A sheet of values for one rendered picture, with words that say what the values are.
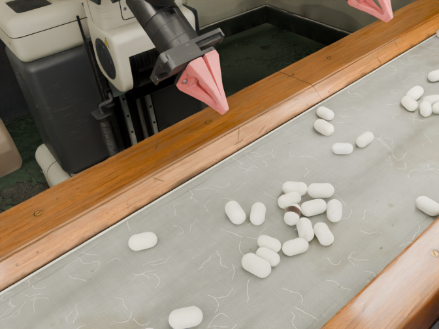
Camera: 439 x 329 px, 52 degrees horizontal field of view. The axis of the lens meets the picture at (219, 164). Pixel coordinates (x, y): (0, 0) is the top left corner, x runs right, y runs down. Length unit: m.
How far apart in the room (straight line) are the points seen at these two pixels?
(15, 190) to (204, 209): 1.53
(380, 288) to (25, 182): 1.79
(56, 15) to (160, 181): 0.76
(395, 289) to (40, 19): 1.09
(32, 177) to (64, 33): 0.94
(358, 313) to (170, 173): 0.33
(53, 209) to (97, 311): 0.17
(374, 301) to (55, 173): 1.28
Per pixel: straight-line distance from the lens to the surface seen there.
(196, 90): 0.63
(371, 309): 0.50
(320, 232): 0.57
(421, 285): 0.53
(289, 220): 0.58
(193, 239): 0.59
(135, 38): 1.09
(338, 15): 2.79
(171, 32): 0.62
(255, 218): 0.59
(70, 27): 1.34
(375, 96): 0.87
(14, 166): 0.24
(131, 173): 0.68
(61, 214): 0.65
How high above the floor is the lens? 1.17
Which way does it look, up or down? 38 degrees down
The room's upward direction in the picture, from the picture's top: 7 degrees counter-clockwise
